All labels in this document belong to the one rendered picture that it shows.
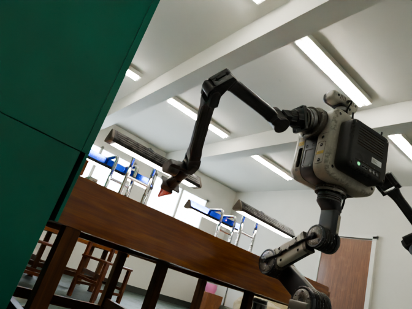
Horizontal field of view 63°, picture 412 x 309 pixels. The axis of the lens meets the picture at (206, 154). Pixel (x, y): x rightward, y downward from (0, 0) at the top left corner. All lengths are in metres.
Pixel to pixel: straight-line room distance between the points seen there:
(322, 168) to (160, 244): 0.77
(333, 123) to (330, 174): 0.24
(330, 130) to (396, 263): 4.76
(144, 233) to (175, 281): 6.62
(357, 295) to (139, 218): 5.21
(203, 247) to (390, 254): 4.89
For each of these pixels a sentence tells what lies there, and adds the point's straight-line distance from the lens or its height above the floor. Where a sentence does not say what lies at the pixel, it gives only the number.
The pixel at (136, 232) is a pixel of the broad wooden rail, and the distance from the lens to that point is 1.47.
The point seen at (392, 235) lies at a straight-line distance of 6.37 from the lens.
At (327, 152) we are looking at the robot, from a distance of 1.58.
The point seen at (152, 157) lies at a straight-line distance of 1.85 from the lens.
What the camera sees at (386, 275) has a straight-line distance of 6.25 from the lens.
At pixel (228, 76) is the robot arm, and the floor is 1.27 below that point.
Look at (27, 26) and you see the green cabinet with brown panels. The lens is 1.40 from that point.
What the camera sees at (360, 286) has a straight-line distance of 6.34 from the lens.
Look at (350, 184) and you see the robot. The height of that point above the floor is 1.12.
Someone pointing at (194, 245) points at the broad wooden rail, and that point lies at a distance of 1.64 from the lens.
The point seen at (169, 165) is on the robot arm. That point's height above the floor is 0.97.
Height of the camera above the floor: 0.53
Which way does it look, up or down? 20 degrees up
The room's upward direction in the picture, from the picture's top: 18 degrees clockwise
